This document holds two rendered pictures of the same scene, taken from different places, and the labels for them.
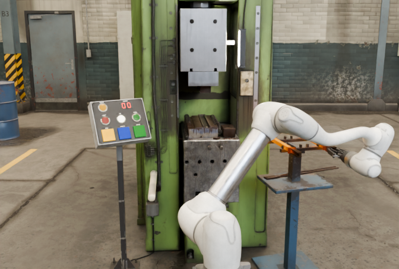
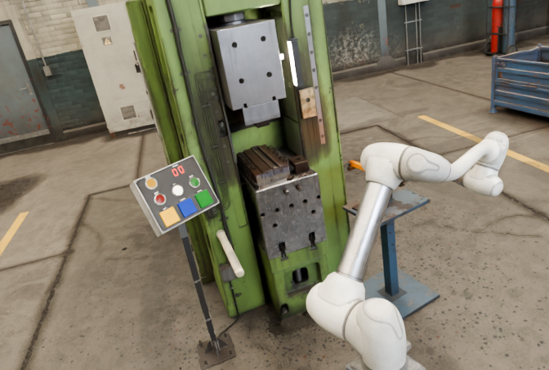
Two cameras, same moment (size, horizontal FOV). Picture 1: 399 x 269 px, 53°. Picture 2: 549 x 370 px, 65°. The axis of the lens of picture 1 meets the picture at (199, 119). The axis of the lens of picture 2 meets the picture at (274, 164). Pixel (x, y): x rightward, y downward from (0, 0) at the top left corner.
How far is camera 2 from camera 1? 0.67 m
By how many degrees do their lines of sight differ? 15
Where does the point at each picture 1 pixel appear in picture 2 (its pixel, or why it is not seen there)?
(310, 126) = (445, 169)
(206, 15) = (251, 33)
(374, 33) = not seen: outside the picture
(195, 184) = (277, 235)
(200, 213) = (342, 305)
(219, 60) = (276, 86)
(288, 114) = (423, 164)
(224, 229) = (390, 326)
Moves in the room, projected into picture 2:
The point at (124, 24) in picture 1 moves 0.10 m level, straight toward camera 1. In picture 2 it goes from (85, 27) to (85, 27)
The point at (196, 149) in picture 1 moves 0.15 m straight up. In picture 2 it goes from (270, 197) to (265, 172)
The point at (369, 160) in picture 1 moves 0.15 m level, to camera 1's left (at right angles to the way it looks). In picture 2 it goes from (489, 178) to (460, 186)
